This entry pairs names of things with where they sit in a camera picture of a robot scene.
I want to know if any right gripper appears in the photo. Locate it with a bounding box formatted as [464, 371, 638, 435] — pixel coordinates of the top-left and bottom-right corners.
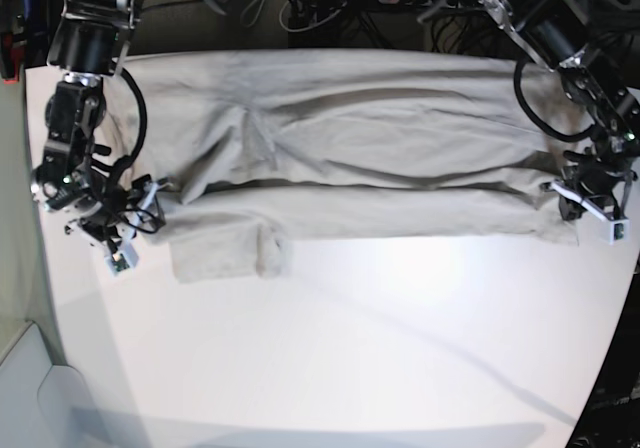
[64, 177, 165, 243]

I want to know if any red black clamp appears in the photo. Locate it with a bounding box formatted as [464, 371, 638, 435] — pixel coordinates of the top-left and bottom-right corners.
[1, 31, 25, 84]

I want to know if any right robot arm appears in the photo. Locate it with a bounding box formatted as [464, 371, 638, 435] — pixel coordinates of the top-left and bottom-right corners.
[32, 0, 164, 248]

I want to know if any beige t-shirt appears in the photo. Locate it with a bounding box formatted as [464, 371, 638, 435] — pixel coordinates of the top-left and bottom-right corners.
[126, 49, 576, 283]

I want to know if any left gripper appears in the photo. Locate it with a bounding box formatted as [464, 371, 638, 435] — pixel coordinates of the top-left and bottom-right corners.
[558, 150, 638, 221]

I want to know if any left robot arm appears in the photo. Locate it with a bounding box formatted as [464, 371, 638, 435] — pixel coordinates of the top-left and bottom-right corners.
[477, 0, 639, 223]

